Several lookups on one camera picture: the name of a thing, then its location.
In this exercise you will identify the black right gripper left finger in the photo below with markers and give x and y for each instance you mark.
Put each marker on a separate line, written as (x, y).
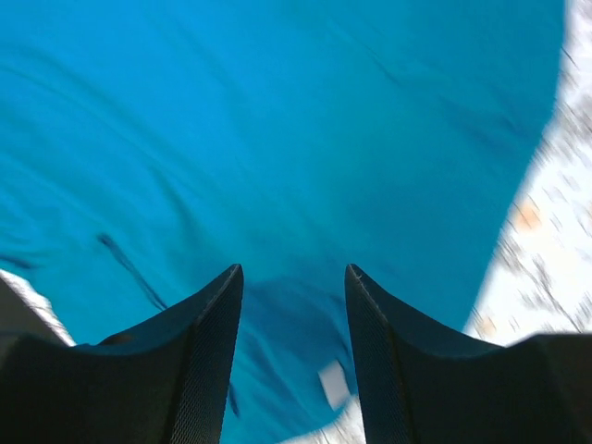
(164, 380)

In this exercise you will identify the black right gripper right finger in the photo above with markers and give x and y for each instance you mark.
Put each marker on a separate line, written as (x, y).
(420, 381)

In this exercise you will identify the blue t shirt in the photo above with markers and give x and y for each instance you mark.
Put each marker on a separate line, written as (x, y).
(277, 139)

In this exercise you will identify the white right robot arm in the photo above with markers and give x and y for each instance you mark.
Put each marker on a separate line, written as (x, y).
(166, 379)

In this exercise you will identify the floral table mat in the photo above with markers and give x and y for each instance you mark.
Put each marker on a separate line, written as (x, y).
(546, 240)

